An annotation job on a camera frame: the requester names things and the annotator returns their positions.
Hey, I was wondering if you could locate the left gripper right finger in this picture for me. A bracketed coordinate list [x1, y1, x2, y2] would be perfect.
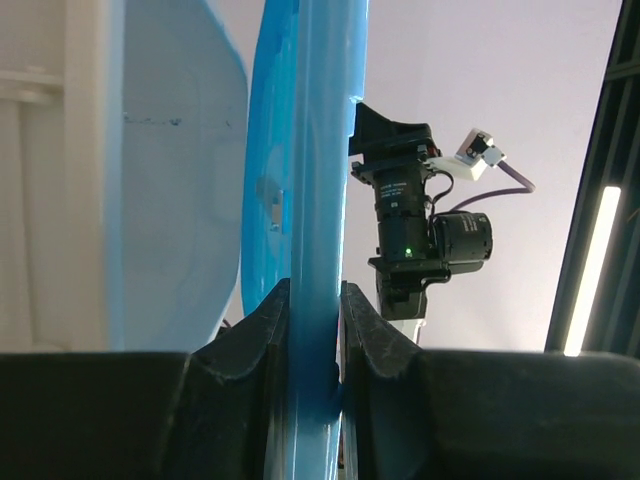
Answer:
[341, 283, 639, 479]

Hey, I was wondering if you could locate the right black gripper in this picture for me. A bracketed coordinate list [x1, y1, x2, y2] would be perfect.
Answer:
[348, 102, 440, 260]

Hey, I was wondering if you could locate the white plastic bin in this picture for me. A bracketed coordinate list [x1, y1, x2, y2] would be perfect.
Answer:
[0, 0, 251, 354]

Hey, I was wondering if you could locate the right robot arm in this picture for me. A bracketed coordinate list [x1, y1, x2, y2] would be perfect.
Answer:
[348, 103, 493, 342]

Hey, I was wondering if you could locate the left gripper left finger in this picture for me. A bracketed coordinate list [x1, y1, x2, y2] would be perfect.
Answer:
[1, 280, 289, 479]

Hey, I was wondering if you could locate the blue plastic tray lid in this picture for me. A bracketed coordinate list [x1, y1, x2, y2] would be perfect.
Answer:
[240, 1, 369, 479]

